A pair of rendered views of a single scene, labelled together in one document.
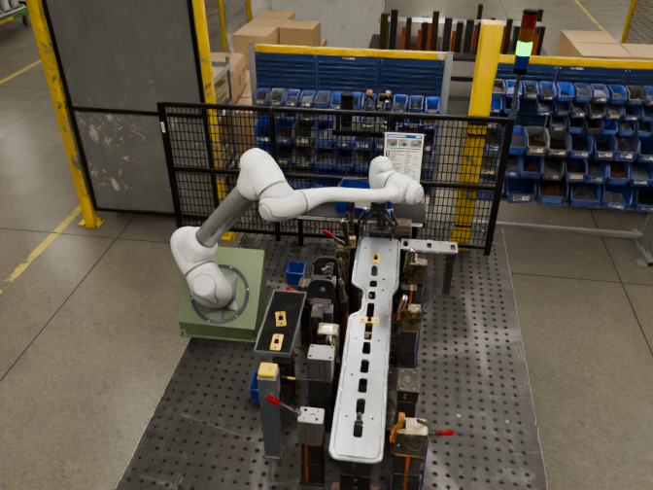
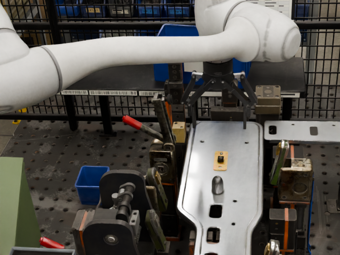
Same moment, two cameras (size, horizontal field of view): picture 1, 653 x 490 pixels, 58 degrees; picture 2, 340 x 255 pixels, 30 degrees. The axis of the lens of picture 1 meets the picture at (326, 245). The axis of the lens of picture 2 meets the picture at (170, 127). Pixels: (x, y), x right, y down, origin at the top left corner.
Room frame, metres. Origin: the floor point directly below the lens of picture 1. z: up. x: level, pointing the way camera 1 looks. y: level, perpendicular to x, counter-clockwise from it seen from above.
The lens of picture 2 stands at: (1.01, -0.18, 2.12)
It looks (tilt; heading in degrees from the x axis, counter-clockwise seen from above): 35 degrees down; 3
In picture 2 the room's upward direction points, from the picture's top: 5 degrees counter-clockwise
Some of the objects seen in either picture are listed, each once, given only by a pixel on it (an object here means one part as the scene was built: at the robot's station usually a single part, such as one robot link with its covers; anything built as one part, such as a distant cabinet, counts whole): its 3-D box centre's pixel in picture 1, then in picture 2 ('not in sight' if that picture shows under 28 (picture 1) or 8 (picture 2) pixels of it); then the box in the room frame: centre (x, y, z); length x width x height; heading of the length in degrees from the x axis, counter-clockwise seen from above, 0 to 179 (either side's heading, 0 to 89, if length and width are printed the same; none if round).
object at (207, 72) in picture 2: (378, 208); (218, 72); (2.40, -0.24, 1.29); 0.08 x 0.07 x 0.09; 83
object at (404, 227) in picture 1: (401, 250); (266, 138); (2.66, -0.41, 0.88); 0.08 x 0.08 x 0.36; 83
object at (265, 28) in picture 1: (284, 68); not in sight; (7.00, 0.50, 0.52); 1.20 x 0.80 x 1.05; 168
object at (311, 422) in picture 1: (311, 447); not in sight; (1.38, 0.05, 0.88); 0.11 x 0.10 x 0.36; 83
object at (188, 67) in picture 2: (365, 198); (202, 55); (2.85, -0.22, 1.10); 0.30 x 0.17 x 0.13; 74
